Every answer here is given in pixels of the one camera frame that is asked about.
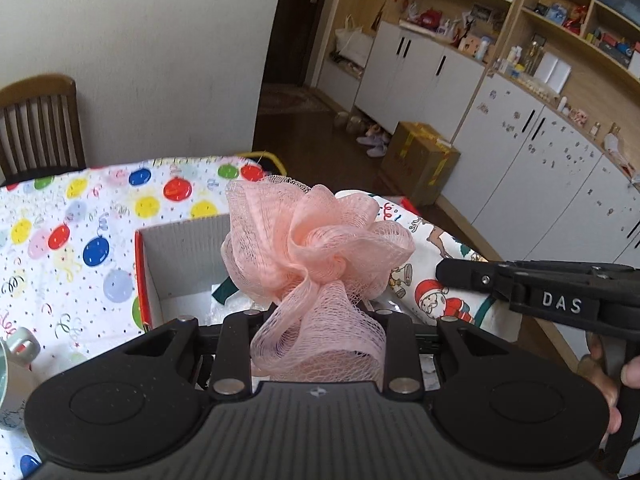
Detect pink mesh bath pouf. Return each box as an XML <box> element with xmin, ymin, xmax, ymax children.
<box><xmin>221</xmin><ymin>176</ymin><xmax>416</xmax><ymax>382</ymax></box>

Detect brown wooden chair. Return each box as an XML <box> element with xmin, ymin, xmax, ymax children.
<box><xmin>0</xmin><ymin>75</ymin><xmax>87</xmax><ymax>186</ymax></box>

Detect white and wood wall cabinet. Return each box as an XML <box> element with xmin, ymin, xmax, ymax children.
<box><xmin>315</xmin><ymin>0</ymin><xmax>640</xmax><ymax>281</ymax></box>

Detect white boxes on shelf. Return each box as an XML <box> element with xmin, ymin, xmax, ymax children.
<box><xmin>537</xmin><ymin>52</ymin><xmax>571</xmax><ymax>86</ymax></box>

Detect person's right hand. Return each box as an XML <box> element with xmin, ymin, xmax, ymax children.
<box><xmin>579</xmin><ymin>335</ymin><xmax>640</xmax><ymax>437</ymax></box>

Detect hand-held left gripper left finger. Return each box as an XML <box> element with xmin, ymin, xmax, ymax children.
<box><xmin>122</xmin><ymin>312</ymin><xmax>263</xmax><ymax>401</ymax></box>

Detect brown cardboard box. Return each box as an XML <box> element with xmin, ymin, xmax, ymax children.
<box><xmin>381</xmin><ymin>121</ymin><xmax>461</xmax><ymax>206</ymax></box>

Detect white tote bag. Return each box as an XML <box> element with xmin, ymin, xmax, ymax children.
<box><xmin>334</xmin><ymin>15</ymin><xmax>373</xmax><ymax>66</ymax></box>

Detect red cardboard box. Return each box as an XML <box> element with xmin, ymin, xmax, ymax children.
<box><xmin>134</xmin><ymin>192</ymin><xmax>525</xmax><ymax>351</ymax></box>

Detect pale green mug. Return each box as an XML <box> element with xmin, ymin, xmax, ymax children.
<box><xmin>0</xmin><ymin>327</ymin><xmax>41</xmax><ymax>432</ymax></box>

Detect dark wooden door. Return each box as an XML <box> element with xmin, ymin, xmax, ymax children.
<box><xmin>262</xmin><ymin>0</ymin><xmax>331</xmax><ymax>88</ymax></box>

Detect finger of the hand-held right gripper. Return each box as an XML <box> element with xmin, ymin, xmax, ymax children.
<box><xmin>505</xmin><ymin>261</ymin><xmax>640</xmax><ymax>276</ymax></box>
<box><xmin>435</xmin><ymin>259</ymin><xmax>526</xmax><ymax>301</ymax></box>

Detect balloon print tablecloth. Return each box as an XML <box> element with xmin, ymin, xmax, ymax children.
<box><xmin>0</xmin><ymin>155</ymin><xmax>266</xmax><ymax>480</ymax></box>

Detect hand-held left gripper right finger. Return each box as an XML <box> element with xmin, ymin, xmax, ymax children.
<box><xmin>370</xmin><ymin>310</ymin><xmax>506</xmax><ymax>401</ymax></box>

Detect christmas print fabric bag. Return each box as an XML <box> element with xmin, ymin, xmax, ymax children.
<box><xmin>335</xmin><ymin>190</ymin><xmax>501</xmax><ymax>328</ymax></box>

